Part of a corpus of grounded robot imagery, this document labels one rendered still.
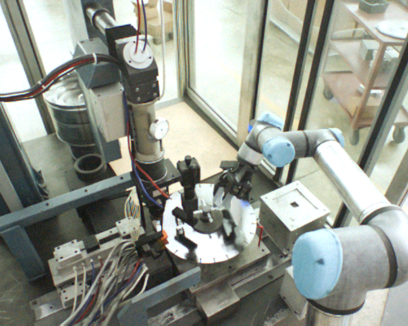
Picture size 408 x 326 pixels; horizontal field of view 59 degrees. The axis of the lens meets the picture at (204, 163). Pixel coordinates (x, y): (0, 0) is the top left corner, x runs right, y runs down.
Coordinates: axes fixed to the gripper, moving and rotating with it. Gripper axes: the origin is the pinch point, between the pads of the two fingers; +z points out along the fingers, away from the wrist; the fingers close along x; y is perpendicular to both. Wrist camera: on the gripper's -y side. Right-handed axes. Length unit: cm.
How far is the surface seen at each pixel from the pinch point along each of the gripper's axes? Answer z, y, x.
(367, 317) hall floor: 44, -8, 121
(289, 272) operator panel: 3.0, 21.5, 21.8
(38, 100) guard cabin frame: 22, -89, -63
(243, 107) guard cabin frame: -23, -52, 18
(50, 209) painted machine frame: 20, -4, -47
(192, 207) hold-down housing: -3.0, 10.1, -12.5
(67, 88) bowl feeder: 6, -72, -53
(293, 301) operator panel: 11.6, 24.2, 28.2
